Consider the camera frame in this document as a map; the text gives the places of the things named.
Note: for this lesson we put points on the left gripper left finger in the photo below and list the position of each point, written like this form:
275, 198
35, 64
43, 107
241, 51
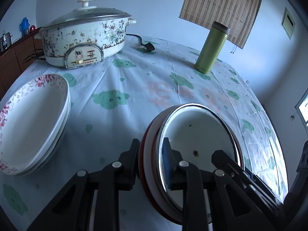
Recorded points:
90, 201

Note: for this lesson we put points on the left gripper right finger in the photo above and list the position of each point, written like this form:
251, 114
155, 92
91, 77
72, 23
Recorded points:
208, 197

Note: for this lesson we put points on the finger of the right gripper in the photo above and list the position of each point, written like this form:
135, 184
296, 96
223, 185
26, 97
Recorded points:
239, 175

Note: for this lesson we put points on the white enamel bowl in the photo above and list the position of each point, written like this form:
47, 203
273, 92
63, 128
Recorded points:
196, 132

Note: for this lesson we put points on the red plastic bowl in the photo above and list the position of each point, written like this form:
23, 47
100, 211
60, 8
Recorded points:
149, 172

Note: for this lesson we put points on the white pink-flower plate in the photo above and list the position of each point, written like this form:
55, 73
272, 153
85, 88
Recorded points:
30, 121

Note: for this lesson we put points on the white red-flower plate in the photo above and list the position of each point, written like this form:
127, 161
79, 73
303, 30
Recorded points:
53, 148

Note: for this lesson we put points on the white cloud-print tablecloth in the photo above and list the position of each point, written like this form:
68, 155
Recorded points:
113, 102

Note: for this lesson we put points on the green thermos bottle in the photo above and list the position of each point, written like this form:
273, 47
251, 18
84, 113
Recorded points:
216, 38

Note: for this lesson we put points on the bamboo window blind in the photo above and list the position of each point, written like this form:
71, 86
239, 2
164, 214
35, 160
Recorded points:
237, 15

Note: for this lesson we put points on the brown wooden sideboard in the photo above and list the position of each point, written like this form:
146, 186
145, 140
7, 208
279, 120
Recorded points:
17, 59

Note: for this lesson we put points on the white floral electric pot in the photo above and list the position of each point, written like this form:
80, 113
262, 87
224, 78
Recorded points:
85, 36

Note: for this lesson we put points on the steel pot on sideboard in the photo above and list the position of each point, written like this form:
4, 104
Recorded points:
5, 41

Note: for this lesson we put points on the small red object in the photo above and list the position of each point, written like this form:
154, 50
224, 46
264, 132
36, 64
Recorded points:
32, 28

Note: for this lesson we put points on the blue kettle on sideboard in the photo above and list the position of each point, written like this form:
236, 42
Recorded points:
24, 27

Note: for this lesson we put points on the black power cord plug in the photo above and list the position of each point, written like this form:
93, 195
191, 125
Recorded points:
148, 47

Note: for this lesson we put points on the white wall panel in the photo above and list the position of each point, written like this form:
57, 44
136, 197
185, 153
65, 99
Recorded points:
288, 23

